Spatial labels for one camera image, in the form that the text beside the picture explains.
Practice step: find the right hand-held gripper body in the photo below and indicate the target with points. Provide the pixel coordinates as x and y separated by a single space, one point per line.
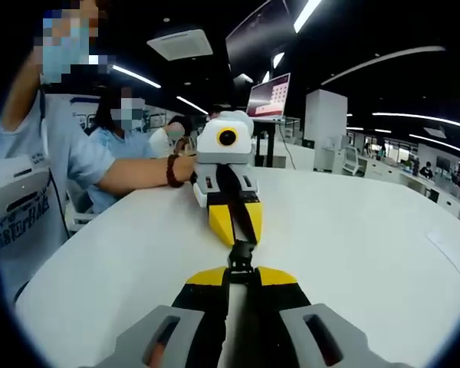
214 153

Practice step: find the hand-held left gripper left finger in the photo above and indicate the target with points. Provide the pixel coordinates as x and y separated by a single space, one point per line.
199 303

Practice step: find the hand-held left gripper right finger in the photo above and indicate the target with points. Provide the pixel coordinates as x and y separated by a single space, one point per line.
283 299

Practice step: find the person's right hand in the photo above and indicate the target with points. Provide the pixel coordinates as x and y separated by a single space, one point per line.
188 168

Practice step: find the short ceiling light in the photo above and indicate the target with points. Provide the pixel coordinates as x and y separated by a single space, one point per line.
136 76
191 104

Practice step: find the black monitor stand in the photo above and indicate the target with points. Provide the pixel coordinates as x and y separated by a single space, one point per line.
270 149

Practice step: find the computer monitor with red screen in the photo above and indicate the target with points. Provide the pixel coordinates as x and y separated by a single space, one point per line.
270 96

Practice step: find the small white column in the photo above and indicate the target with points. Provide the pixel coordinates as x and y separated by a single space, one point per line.
326 130

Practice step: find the white office chair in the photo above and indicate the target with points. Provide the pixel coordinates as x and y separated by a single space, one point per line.
80 218
350 161

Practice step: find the white ceiling air conditioner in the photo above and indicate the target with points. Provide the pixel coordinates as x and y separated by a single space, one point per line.
180 46

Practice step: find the dark hanging display panel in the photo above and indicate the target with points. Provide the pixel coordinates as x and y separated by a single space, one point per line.
253 38

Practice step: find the white office desk row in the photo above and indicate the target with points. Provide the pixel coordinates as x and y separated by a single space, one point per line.
406 180

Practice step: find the long ceiling light strip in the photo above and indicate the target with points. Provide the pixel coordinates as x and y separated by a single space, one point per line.
306 15

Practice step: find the white paper sheet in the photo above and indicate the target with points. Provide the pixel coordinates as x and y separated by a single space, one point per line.
444 245

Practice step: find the person in light-blue shirt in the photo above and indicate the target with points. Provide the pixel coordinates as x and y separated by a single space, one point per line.
23 260

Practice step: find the straight ceiling light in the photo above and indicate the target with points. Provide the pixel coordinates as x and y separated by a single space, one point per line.
421 119
441 141

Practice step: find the white chest device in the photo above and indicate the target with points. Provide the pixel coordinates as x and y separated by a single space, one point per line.
19 184

